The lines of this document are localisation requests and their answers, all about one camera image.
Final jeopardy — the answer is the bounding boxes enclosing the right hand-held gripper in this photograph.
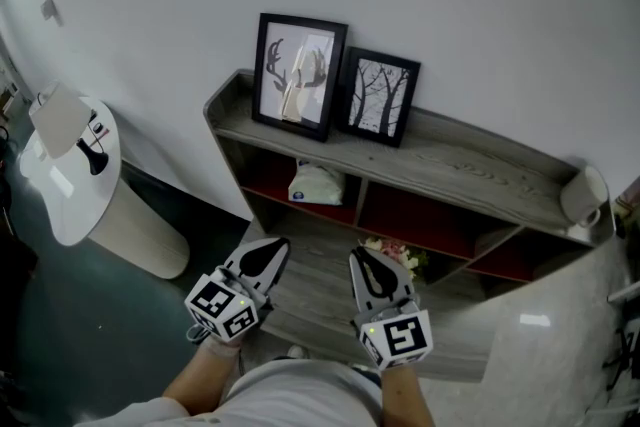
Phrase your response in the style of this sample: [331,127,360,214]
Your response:
[349,247,434,372]

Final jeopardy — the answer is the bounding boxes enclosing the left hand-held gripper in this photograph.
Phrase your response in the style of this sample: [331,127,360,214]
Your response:
[183,238,292,345]

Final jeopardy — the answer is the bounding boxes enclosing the tree picture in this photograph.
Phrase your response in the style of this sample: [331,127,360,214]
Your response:
[335,45,422,149]

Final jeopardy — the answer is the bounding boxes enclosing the deer picture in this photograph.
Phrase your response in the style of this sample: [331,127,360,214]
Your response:
[251,12,350,144]

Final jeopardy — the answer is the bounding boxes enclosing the person's left forearm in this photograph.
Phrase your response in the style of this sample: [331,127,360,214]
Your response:
[162,337,242,416]

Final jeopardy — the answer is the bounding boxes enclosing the person's right forearm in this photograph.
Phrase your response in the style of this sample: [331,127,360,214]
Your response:
[378,364,436,427]

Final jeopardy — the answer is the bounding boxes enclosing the grey wooden console table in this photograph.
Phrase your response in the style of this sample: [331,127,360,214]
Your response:
[202,68,616,384]

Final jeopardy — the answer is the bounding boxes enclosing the pink and white flower bunch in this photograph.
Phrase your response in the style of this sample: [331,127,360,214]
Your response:
[360,236,430,285]

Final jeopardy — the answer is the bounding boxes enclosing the person's dark trousers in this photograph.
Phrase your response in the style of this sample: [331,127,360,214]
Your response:
[349,364,384,386]

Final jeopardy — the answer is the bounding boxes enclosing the white plastic tissue pack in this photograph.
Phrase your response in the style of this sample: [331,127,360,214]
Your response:
[287,159,346,207]

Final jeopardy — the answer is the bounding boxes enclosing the person's white shirt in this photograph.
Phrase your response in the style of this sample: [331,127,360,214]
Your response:
[74,358,384,427]

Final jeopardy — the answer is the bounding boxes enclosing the white round side table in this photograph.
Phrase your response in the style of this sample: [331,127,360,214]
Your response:
[18,97,191,280]

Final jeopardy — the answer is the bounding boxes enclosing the white mug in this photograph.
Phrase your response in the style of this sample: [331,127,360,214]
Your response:
[559,164,610,229]

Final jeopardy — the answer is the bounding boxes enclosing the white background table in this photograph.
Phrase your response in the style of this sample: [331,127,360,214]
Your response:
[607,282,640,304]

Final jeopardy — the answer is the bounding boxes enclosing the black table lamp white shade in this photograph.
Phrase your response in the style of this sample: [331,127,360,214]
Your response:
[28,81,110,176]

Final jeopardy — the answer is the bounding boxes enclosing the black office chair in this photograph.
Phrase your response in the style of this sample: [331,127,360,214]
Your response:
[602,317,640,391]

